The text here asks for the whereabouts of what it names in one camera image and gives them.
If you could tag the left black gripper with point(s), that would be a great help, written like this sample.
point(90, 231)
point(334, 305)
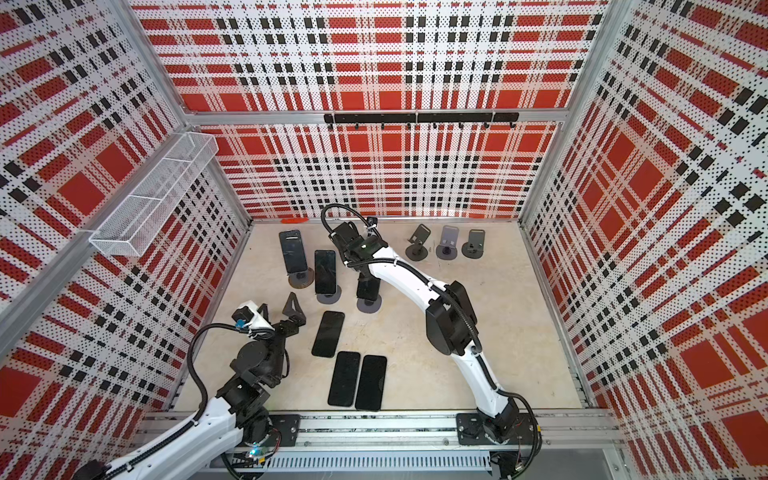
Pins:
point(297, 317)

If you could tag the black phone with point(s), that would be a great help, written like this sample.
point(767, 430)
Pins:
point(292, 248)
point(325, 272)
point(371, 383)
point(344, 379)
point(368, 288)
point(328, 334)

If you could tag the grey phone stand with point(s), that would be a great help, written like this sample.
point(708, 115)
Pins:
point(329, 299)
point(473, 248)
point(369, 306)
point(301, 279)
point(417, 251)

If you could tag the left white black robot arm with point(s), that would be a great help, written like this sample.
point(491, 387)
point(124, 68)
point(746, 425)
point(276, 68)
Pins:
point(233, 424)

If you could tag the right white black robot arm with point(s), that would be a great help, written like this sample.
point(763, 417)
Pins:
point(451, 323)

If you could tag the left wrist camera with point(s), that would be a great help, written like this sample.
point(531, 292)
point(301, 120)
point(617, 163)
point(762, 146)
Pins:
point(249, 318)

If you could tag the red marker at wall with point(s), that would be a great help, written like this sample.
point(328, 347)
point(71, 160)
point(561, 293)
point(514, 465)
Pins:
point(298, 220)

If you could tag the black hook rail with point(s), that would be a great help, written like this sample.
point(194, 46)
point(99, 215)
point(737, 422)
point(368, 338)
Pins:
point(421, 118)

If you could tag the white wire mesh basket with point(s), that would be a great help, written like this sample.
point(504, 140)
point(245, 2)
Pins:
point(135, 223)

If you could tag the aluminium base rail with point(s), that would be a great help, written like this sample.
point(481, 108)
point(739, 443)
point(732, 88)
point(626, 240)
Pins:
point(576, 443)

